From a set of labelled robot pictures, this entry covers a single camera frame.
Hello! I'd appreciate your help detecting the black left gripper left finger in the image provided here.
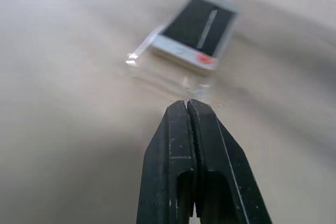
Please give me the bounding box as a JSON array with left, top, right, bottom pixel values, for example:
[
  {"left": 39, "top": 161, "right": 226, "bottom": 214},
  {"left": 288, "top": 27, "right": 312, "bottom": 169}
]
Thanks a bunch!
[{"left": 135, "top": 100, "right": 198, "bottom": 224}]

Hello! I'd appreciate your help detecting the clear plastic bag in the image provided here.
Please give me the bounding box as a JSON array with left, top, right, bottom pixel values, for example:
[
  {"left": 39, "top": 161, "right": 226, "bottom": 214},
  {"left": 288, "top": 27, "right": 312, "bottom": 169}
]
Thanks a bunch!
[{"left": 125, "top": 24, "right": 224, "bottom": 107}]

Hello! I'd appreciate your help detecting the white smartphone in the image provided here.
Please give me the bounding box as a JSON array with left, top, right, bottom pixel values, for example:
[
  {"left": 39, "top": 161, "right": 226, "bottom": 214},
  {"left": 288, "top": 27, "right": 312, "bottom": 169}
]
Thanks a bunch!
[{"left": 150, "top": 0, "right": 242, "bottom": 77}]

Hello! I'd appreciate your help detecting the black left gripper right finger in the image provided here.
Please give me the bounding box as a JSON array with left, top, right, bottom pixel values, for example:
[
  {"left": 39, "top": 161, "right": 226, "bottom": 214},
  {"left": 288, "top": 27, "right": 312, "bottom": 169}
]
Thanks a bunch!
[{"left": 186, "top": 99, "right": 273, "bottom": 224}]

